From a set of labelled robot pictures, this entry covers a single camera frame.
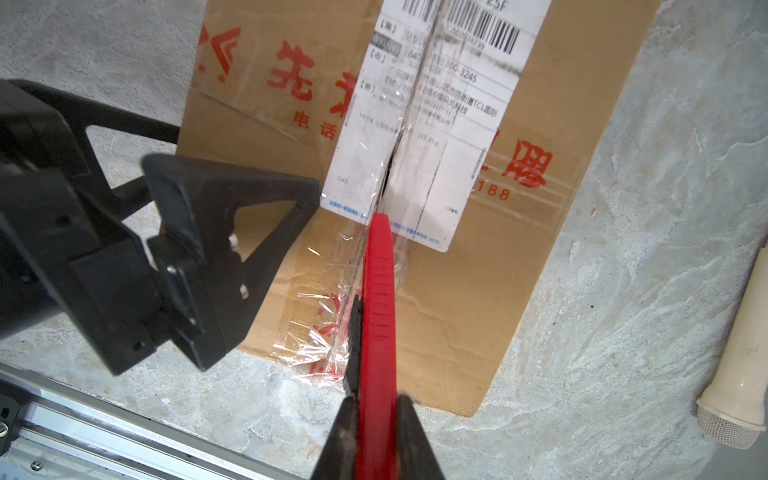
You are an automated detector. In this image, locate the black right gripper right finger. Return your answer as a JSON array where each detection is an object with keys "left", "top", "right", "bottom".
[{"left": 396, "top": 394, "right": 445, "bottom": 480}]

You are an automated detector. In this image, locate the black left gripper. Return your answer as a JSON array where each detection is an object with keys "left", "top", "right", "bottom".
[{"left": 1, "top": 79, "right": 320, "bottom": 375}]

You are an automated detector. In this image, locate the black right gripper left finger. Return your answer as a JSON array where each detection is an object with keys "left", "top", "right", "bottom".
[{"left": 310, "top": 396, "right": 358, "bottom": 480}]

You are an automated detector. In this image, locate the red utility knife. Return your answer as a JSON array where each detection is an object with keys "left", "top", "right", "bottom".
[{"left": 352, "top": 213, "right": 397, "bottom": 479}]

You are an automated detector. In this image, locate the brown cardboard express box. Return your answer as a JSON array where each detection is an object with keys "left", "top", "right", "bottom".
[{"left": 178, "top": 1, "right": 658, "bottom": 417}]

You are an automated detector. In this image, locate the wooden rolling pin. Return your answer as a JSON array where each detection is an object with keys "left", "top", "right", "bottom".
[{"left": 696, "top": 247, "right": 767, "bottom": 450}]

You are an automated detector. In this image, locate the aluminium mounting rail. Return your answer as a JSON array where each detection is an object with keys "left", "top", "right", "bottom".
[{"left": 1, "top": 365, "right": 291, "bottom": 479}]

